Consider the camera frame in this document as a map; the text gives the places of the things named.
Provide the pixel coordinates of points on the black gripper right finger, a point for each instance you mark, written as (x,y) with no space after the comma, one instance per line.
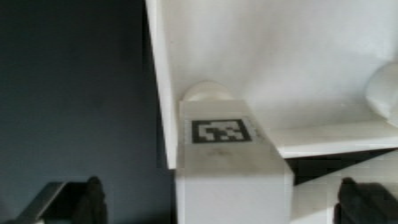
(367,204)

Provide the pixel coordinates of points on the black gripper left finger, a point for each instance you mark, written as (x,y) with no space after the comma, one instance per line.
(68,204)

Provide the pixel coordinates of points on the white table leg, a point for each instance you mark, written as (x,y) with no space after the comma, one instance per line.
(383,93)
(233,176)

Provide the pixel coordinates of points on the white square tabletop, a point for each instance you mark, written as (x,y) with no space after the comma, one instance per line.
(292,52)

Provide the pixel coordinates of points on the white U-shaped obstacle fence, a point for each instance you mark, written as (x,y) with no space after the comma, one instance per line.
(368,166)

